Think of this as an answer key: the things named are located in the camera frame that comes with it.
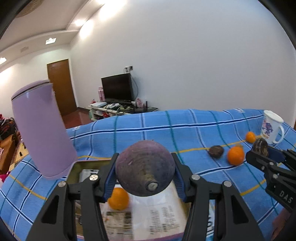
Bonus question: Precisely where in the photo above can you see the dark passion fruit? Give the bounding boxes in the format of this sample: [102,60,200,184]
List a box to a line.
[252,138,268,157]

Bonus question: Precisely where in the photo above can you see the small orange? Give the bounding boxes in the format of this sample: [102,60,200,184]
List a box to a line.
[245,132,256,144]

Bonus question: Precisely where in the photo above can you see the large orange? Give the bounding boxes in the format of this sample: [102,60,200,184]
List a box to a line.
[227,146,245,166]

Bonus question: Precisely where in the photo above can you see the dark brown wrinkled fruit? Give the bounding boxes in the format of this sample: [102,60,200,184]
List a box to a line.
[208,145,224,159]

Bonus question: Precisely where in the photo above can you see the round purple fruit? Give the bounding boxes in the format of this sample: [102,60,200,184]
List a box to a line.
[115,140,176,197]

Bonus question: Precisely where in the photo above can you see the white printed mug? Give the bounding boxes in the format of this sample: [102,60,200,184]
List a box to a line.
[260,110,285,145]

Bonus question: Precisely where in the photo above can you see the blue plaid cloth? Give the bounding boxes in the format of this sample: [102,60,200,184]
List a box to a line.
[1,109,282,240]

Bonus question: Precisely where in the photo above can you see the pink metal tin tray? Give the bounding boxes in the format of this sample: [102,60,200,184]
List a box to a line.
[67,159,215,240]

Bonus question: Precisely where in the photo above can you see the brown leather sofa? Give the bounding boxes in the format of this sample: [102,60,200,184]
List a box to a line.
[0,131,21,175]

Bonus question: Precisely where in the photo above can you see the purple cylindrical kettle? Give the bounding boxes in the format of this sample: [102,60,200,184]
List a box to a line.
[11,80,77,180]

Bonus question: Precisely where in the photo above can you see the white tv stand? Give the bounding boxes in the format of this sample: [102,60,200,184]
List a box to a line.
[88,101,158,121]

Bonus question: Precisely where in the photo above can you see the pink box beside television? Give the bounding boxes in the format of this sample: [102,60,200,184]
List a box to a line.
[98,86,105,102]

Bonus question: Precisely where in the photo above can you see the black television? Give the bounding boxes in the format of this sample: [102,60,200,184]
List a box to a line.
[101,73,134,101]

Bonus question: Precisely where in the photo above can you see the brown wooden door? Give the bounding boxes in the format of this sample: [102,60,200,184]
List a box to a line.
[47,59,77,116]

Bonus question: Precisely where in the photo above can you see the gold ceiling lamp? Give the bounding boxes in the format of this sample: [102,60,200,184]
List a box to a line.
[16,0,44,18]

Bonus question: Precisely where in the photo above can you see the wall power outlet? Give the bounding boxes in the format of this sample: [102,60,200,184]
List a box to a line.
[124,66,133,73]

